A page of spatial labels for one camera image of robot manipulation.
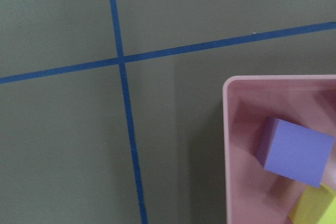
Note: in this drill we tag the yellow foam block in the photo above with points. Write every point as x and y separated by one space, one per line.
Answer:
315 205

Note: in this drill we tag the purple foam block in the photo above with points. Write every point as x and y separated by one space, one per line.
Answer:
294 151

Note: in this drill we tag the pink plastic bin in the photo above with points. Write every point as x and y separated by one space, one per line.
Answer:
254 195

